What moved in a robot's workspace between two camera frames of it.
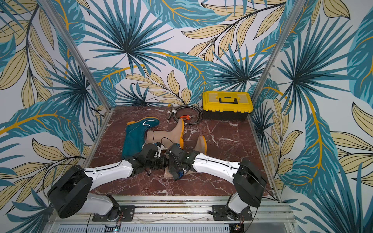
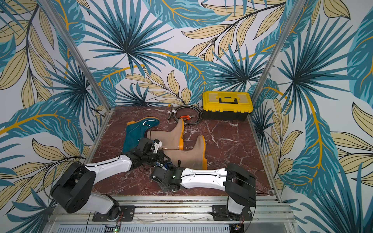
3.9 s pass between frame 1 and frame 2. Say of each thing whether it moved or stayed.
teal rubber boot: stayed
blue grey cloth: moved
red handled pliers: stayed
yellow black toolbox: stayed
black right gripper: moved
